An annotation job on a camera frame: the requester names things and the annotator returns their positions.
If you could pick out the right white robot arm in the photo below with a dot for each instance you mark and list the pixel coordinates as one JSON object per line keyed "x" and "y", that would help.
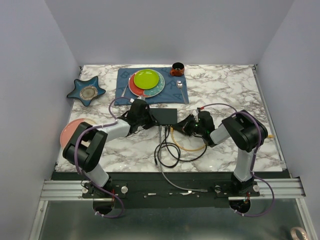
{"x": 247, "y": 133}

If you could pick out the red and teal plate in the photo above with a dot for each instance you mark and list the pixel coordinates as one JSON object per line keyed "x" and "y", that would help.
{"x": 147, "y": 93}

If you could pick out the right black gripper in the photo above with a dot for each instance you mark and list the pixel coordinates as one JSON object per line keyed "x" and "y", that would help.
{"x": 183, "y": 125}

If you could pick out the blue cloth placemat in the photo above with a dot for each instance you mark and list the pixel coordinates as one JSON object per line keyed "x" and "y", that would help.
{"x": 169, "y": 95}

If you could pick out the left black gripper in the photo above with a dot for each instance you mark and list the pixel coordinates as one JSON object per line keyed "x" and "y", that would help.
{"x": 152, "y": 122}

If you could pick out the pink ring object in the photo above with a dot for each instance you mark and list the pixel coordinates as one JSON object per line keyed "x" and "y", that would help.
{"x": 298, "y": 233}

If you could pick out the pink and cream plate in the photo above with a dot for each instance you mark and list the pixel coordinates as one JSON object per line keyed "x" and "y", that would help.
{"x": 70, "y": 128}

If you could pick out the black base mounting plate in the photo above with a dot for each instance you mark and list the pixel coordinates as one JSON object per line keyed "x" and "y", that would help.
{"x": 176, "y": 190}

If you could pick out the brown ceramic mug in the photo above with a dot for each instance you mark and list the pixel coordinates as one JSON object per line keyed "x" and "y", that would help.
{"x": 177, "y": 69}

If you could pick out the aluminium rail frame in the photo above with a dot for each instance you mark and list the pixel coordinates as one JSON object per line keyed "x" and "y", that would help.
{"x": 71, "y": 190}

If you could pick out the silver spoon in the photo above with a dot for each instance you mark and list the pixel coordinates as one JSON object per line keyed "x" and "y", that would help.
{"x": 179, "y": 85}

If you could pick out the lime green plate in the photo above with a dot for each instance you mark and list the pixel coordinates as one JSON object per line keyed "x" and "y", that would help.
{"x": 146, "y": 79}

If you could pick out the blue star shaped dish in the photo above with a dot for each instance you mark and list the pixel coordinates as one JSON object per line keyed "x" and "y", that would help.
{"x": 86, "y": 90}

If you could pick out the silver fork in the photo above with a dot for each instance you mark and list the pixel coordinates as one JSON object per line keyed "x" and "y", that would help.
{"x": 125, "y": 88}

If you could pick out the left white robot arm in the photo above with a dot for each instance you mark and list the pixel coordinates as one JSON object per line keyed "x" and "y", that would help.
{"x": 85, "y": 147}

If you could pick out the black network switch box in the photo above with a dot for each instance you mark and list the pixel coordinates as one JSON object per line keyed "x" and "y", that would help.
{"x": 165, "y": 116}

